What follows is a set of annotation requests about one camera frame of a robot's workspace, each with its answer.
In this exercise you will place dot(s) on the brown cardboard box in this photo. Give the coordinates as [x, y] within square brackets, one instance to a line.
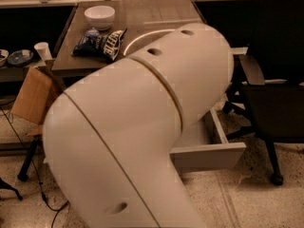
[37, 93]

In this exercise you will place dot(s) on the open grey top drawer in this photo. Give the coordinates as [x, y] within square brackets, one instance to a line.
[204, 146]

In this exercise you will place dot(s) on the small bowl at left edge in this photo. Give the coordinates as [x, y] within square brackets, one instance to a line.
[4, 54]

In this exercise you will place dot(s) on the white paper cup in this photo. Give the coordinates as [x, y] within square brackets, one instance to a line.
[42, 49]

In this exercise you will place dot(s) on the dark round plate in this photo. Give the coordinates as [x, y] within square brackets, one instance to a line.
[20, 58]

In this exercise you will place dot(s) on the blue chip bag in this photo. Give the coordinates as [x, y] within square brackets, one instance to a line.
[93, 43]

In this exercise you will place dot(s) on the black tripod leg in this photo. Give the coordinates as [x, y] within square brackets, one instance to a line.
[23, 174]

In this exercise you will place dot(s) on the grey drawer cabinet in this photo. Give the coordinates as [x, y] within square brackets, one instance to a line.
[142, 13]

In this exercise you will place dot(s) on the black office chair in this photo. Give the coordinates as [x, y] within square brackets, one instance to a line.
[267, 86]

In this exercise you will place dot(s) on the white ceramic bowl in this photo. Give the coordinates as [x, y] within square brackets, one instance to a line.
[100, 17]

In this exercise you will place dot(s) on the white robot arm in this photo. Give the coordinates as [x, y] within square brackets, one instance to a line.
[108, 138]

